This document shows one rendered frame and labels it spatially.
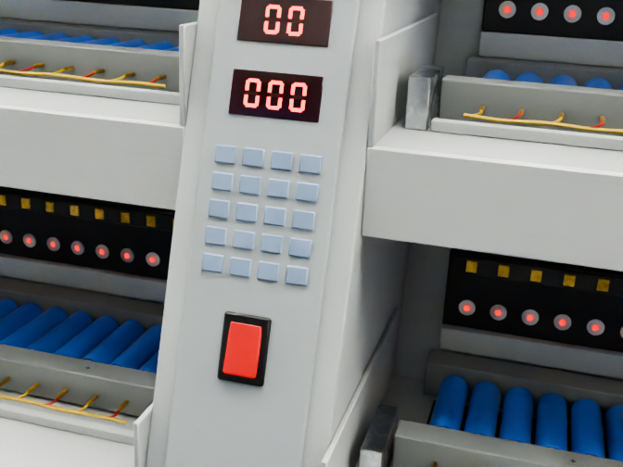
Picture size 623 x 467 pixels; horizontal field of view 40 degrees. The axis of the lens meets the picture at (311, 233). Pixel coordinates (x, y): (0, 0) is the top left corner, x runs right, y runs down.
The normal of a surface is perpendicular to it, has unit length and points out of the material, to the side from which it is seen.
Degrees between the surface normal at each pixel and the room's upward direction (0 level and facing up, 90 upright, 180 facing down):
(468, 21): 90
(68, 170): 107
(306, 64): 90
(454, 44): 90
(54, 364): 17
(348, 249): 90
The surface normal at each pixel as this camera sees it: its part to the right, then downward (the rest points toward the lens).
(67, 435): 0.04, -0.94
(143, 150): -0.28, 0.30
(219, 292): -0.25, 0.02
